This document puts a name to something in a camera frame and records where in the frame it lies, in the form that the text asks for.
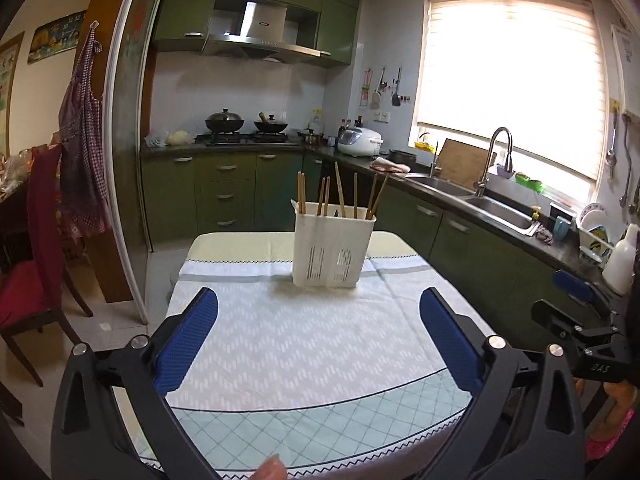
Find framed wall picture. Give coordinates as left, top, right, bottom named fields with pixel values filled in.
left=0, top=30, right=26, bottom=158

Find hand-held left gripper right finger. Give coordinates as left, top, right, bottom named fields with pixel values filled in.
left=419, top=287, right=588, bottom=480

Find pink patterned clothing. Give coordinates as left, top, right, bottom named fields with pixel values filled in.
left=586, top=434, right=622, bottom=462

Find white patterned tablecloth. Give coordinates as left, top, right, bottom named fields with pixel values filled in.
left=164, top=255, right=501, bottom=471

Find white wall paper sheet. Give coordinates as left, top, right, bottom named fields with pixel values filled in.
left=609, top=22, right=640, bottom=117

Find black gas stove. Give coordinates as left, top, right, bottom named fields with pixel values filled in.
left=195, top=131, right=301, bottom=147

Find dark kitchen countertop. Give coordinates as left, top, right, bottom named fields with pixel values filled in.
left=140, top=140, right=617, bottom=282

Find white window blind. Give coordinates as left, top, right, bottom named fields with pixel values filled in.
left=416, top=0, right=612, bottom=182

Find black wok with utensil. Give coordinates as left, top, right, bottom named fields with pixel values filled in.
left=253, top=112, right=290, bottom=135

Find dish rack with plates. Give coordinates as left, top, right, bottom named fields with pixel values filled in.
left=575, top=202, right=619, bottom=266

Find set of wooden chopsticks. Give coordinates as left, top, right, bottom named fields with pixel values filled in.
left=297, top=161, right=391, bottom=221

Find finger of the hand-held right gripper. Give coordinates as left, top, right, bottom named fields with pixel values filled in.
left=551, top=269, right=626, bottom=321
left=531, top=298, right=619, bottom=356

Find pink cloth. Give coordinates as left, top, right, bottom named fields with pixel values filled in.
left=369, top=156, right=411, bottom=175

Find steel kitchen faucet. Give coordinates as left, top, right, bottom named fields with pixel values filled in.
left=473, top=127, right=515, bottom=199

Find stainless steel double sink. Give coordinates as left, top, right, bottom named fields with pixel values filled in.
left=407, top=172, right=544, bottom=237

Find white hanging spatula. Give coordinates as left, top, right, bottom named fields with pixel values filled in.
left=370, top=68, right=386, bottom=110

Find dark red chair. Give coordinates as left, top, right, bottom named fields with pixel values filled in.
left=0, top=142, right=94, bottom=387

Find person's right hand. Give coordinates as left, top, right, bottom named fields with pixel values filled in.
left=575, top=379, right=634, bottom=433

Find wooden door pillar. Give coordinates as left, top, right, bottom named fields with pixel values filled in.
left=81, top=0, right=152, bottom=306

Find white plastic bottle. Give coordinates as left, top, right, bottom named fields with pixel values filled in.
left=602, top=223, right=640, bottom=296

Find person's left hand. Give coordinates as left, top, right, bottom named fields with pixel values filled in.
left=252, top=454, right=289, bottom=480

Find hanging steel ladle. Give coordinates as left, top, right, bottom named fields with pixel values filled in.
left=604, top=110, right=620, bottom=183

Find wooden cutting board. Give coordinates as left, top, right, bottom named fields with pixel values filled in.
left=437, top=138, right=494, bottom=189

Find white plastic chopstick holder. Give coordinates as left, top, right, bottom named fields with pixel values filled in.
left=291, top=199, right=378, bottom=290

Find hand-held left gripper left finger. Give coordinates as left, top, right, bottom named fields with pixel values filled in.
left=50, top=286, right=221, bottom=480

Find purple checked apron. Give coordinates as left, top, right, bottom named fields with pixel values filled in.
left=57, top=22, right=114, bottom=239

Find green lower kitchen cabinets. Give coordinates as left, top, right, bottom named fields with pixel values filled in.
left=140, top=152, right=626, bottom=361

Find green upper kitchen cabinets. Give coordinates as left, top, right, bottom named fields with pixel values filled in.
left=152, top=0, right=362, bottom=67

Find stainless steel range hood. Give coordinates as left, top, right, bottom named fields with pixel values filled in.
left=202, top=0, right=323, bottom=64

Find white rice cooker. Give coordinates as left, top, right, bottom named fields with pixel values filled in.
left=337, top=127, right=385, bottom=157

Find green plastic container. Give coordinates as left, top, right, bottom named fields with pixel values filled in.
left=514, top=172, right=546, bottom=192

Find pale plastic bag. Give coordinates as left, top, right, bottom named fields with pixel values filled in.
left=145, top=129, right=195, bottom=149

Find black wok with lid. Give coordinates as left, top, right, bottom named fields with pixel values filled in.
left=205, top=108, right=246, bottom=134

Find white sliding door frame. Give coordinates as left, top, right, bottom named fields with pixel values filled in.
left=106, top=0, right=167, bottom=326

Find green kitchen cabinets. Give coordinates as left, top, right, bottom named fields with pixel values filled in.
left=152, top=0, right=362, bottom=67
left=140, top=152, right=626, bottom=361

